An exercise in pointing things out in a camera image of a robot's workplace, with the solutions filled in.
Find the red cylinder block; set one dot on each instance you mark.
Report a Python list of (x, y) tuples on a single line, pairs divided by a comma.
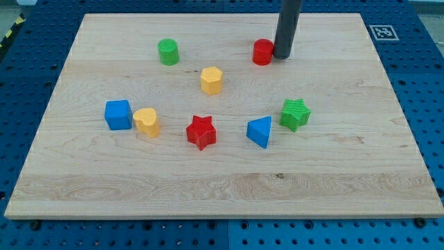
[(262, 52)]

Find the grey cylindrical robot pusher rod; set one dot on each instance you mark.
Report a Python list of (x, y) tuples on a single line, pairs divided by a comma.
[(286, 28)]

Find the blue cube block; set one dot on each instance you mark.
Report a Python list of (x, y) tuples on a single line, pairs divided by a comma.
[(118, 115)]

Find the yellow hexagon block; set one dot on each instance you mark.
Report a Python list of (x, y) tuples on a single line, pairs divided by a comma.
[(211, 80)]

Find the white fiducial marker tag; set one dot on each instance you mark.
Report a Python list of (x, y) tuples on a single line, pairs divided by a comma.
[(382, 32)]

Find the yellow heart block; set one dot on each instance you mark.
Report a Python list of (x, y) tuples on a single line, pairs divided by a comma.
[(147, 122)]

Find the green star block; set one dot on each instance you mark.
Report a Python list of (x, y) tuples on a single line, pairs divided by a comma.
[(294, 114)]

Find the yellow black hazard tape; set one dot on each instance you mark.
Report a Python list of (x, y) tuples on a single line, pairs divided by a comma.
[(13, 31)]

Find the blue triangle block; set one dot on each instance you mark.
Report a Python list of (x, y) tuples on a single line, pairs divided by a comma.
[(259, 130)]

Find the red star block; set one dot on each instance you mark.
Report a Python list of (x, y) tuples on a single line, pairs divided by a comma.
[(201, 132)]

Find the green cylinder block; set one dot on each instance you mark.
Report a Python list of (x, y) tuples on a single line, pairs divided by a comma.
[(168, 51)]

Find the light wooden board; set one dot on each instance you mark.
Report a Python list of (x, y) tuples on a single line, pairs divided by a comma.
[(355, 157)]

